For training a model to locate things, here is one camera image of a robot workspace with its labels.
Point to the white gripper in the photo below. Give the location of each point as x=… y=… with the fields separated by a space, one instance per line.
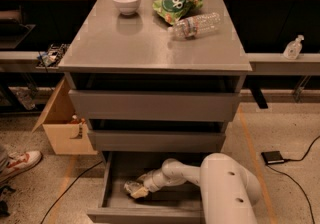
x=154 y=181

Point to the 7up can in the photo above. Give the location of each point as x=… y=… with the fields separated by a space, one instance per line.
x=132 y=187

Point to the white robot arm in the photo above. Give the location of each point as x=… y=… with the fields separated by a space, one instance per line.
x=228 y=190

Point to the grey open bottom drawer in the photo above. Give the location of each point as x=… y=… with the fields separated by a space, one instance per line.
x=171 y=205

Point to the grey middle drawer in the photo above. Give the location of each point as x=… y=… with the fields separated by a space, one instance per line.
x=156 y=141

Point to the grey top drawer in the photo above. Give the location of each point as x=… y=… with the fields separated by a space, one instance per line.
x=155 y=106

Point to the grey drawer cabinet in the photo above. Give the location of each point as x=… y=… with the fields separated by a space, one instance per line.
x=112 y=52

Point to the items in cardboard box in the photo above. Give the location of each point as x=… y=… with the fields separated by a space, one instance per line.
x=77 y=127

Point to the cardboard box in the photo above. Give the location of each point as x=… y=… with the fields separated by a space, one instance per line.
x=55 y=119

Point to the white red sneaker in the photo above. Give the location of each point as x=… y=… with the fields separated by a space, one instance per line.
x=13 y=165

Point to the black foot pedal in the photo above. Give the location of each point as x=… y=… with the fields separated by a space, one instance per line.
x=272 y=157

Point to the clutter on left shelf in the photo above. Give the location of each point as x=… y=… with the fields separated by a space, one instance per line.
x=52 y=56

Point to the clear plastic water bottle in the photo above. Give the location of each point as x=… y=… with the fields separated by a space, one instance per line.
x=193 y=26

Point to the green chip bag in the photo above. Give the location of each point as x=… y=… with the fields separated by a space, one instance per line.
x=173 y=10

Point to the white ceramic bowl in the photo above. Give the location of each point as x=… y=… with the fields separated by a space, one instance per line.
x=127 y=7

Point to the clear hand sanitizer bottle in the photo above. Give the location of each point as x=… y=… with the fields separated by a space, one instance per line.
x=293 y=48

